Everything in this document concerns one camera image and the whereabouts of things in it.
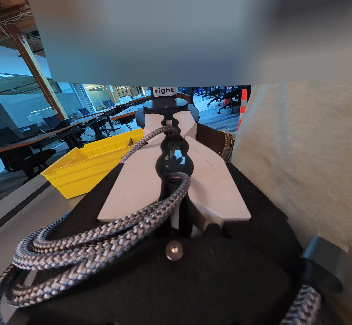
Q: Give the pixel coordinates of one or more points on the person's cream shirt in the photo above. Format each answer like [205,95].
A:
[291,151]

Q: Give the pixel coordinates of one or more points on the wooden post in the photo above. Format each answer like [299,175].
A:
[35,69]

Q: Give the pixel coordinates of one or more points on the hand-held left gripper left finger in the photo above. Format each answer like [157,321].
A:
[132,190]

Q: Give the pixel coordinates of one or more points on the person's right forearm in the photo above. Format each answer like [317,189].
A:
[210,139]

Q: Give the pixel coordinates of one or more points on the orange traffic cone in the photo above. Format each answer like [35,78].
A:
[243,107]

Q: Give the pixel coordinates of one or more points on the black office chair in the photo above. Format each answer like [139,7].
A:
[35,160]

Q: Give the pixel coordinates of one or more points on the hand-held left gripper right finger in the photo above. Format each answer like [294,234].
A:
[217,187]

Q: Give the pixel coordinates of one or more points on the wooden office desk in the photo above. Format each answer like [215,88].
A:
[41,135]
[123,112]

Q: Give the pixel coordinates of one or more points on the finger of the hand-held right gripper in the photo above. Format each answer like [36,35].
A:
[188,124]
[154,127]

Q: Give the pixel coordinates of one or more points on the large yellow plastic bin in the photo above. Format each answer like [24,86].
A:
[90,162]

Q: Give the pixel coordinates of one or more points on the black laptop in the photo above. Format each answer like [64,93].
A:
[59,122]

